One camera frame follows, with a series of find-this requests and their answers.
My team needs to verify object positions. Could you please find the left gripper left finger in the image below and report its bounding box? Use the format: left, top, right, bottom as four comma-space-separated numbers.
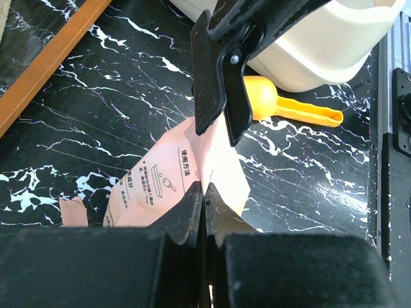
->
1, 182, 203, 307

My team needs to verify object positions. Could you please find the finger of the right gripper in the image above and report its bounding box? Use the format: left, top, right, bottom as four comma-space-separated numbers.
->
207, 0, 328, 58

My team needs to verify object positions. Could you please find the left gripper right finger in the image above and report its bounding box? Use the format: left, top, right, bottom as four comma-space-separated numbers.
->
204, 185, 394, 307

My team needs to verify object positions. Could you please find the black bag clip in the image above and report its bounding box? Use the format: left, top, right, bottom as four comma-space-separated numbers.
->
190, 10, 252, 147

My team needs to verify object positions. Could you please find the yellow plastic litter scoop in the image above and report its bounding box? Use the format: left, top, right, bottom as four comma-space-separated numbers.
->
243, 76, 344, 128

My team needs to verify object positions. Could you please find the pink cat litter bag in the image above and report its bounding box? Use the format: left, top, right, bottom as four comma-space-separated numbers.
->
58, 115, 252, 228

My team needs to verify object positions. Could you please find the beige litter box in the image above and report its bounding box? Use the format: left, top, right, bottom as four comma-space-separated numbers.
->
166, 0, 407, 92

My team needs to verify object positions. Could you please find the wooden shelf rack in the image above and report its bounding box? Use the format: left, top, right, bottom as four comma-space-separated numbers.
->
1, 0, 110, 135

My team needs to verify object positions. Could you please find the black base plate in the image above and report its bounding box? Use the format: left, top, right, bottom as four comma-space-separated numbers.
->
377, 67, 410, 287

